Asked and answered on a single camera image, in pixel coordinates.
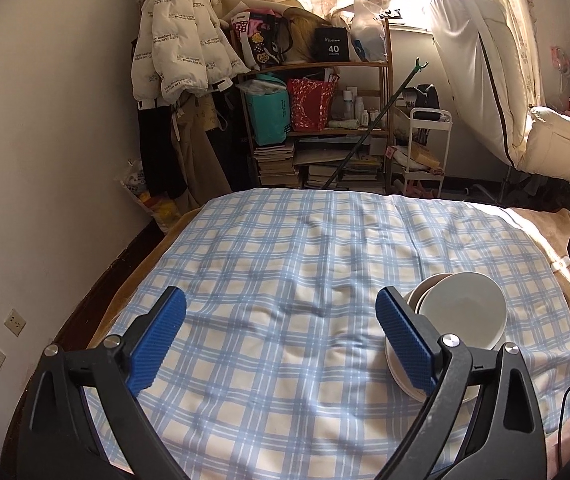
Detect large cherry plate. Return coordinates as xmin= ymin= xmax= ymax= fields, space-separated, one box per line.
xmin=383 ymin=339 xmax=508 ymax=406

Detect plain white bowl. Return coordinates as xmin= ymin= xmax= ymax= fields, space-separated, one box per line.
xmin=416 ymin=272 xmax=507 ymax=349

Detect red patterned bowl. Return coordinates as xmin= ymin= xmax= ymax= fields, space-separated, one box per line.
xmin=404 ymin=273 xmax=450 ymax=311

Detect yellow box on cart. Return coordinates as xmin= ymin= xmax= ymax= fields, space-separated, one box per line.
xmin=410 ymin=143 xmax=441 ymax=169

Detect white rolling cart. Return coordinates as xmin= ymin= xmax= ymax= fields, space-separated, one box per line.
xmin=401 ymin=107 xmax=453 ymax=197

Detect blue plaid tablecloth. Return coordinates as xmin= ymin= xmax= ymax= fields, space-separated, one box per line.
xmin=113 ymin=188 xmax=570 ymax=479

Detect long dark reaching pole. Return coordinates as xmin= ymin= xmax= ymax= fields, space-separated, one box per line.
xmin=322 ymin=58 xmax=429 ymax=190

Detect wooden shelf unit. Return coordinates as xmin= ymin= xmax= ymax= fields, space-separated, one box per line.
xmin=239 ymin=20 xmax=395 ymax=194

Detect white plastic bag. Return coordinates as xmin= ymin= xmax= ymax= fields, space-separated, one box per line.
xmin=350 ymin=0 xmax=387 ymax=62

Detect red gift bag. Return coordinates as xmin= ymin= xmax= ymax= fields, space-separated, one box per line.
xmin=286 ymin=73 xmax=339 ymax=133

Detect stack of books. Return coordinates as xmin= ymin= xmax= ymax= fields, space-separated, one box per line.
xmin=253 ymin=143 xmax=300 ymax=188

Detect black box marked 40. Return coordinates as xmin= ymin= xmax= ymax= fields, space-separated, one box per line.
xmin=312 ymin=27 xmax=350 ymax=62

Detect teal shopping bag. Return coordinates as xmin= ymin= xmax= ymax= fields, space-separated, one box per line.
xmin=242 ymin=74 xmax=291 ymax=146

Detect brown hanging coat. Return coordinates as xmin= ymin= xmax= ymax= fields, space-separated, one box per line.
xmin=171 ymin=94 xmax=232 ymax=214

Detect black patterned tote bag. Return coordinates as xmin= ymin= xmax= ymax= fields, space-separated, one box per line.
xmin=231 ymin=9 xmax=293 ymax=70

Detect white puffer jacket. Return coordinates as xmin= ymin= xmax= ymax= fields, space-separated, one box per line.
xmin=131 ymin=0 xmax=248 ymax=110

